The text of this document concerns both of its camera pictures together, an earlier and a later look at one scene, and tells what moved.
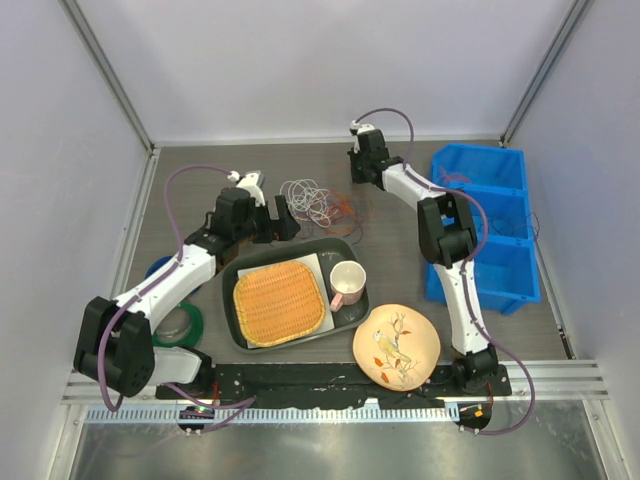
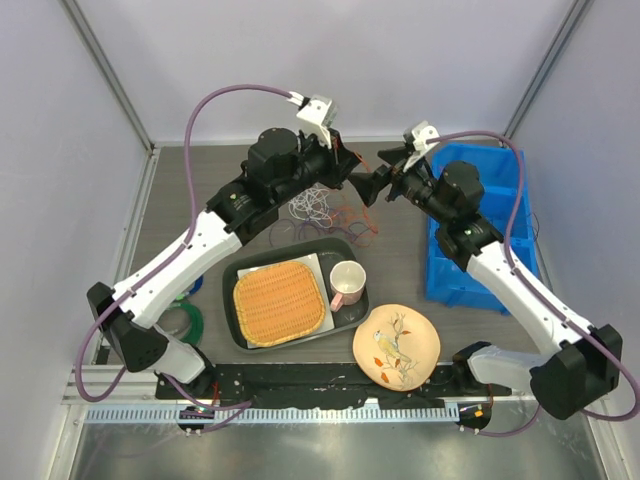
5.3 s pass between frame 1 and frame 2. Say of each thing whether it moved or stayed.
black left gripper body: moved
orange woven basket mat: stayed
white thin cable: stayed
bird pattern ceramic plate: stayed
